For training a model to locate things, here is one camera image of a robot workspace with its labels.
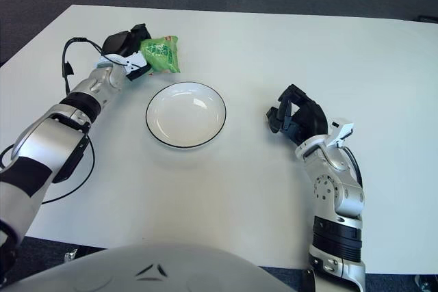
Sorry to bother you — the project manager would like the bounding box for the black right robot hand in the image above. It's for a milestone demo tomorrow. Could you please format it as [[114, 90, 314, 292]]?
[[266, 83, 355, 159]]

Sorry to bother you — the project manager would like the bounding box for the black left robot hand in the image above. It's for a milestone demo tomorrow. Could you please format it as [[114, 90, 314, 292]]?
[[95, 23, 153, 83]]

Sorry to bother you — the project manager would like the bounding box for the green snack chip bag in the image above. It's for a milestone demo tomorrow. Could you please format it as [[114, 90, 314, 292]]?
[[139, 35, 181, 75]]

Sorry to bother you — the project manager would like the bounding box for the white plate black rim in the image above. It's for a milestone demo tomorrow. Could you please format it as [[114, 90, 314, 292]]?
[[145, 81, 227, 150]]

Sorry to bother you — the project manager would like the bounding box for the grey caster wheel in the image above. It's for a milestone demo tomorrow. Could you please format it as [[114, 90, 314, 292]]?
[[413, 274, 438, 292]]

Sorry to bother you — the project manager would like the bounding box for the grey robot torso shell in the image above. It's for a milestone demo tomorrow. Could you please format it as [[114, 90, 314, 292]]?
[[0, 241, 296, 292]]

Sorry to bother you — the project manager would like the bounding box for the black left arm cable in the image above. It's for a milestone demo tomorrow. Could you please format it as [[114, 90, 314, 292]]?
[[0, 36, 103, 204]]

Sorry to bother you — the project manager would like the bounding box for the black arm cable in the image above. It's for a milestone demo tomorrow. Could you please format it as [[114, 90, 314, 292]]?
[[0, 36, 103, 204], [343, 146, 363, 181]]

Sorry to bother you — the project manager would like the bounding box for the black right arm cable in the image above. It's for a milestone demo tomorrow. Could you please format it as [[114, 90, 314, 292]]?
[[343, 146, 363, 181]]

